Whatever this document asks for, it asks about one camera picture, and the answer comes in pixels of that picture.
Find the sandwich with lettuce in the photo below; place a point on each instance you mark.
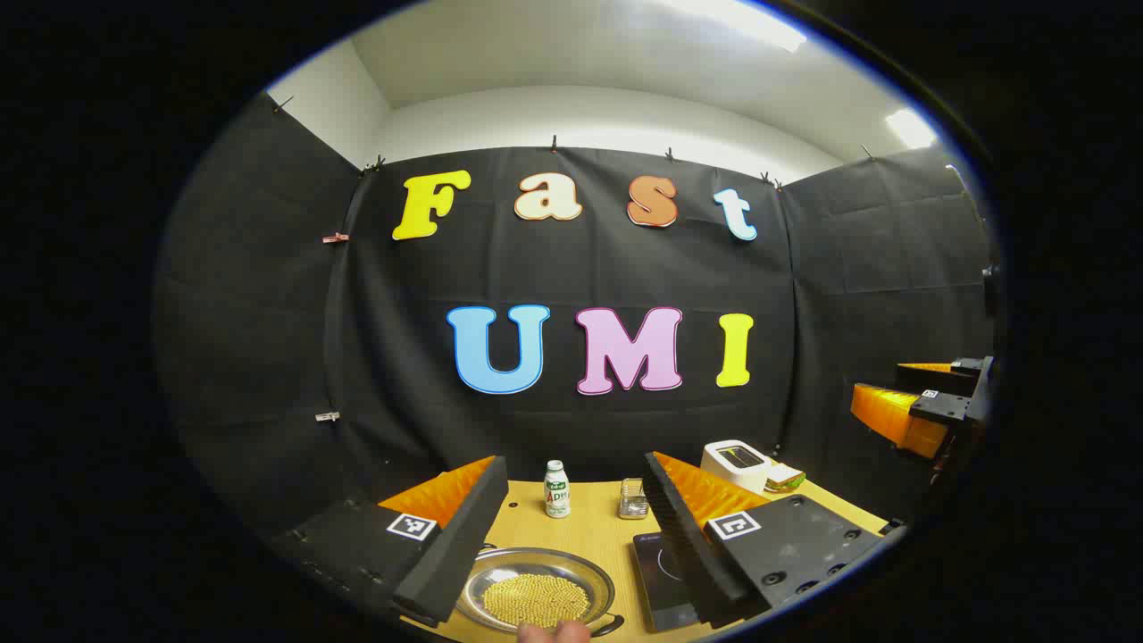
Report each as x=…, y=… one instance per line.
x=786, y=478

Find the white toaster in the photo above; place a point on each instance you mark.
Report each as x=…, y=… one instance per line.
x=734, y=464

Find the steel pot with beans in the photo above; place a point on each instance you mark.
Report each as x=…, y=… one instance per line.
x=536, y=594

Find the black induction cooktop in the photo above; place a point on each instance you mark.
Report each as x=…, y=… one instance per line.
x=661, y=580

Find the small ceiling light panel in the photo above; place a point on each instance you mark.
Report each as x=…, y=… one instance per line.
x=911, y=128

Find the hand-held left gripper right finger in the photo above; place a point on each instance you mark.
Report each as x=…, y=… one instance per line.
x=683, y=545

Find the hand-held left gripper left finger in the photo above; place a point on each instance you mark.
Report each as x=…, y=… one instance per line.
x=464, y=536

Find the white drink bottle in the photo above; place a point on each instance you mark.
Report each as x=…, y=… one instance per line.
x=557, y=496

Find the long ceiling light panel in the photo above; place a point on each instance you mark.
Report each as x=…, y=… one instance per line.
x=741, y=22

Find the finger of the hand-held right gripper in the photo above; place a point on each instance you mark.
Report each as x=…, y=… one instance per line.
x=893, y=415
x=929, y=375

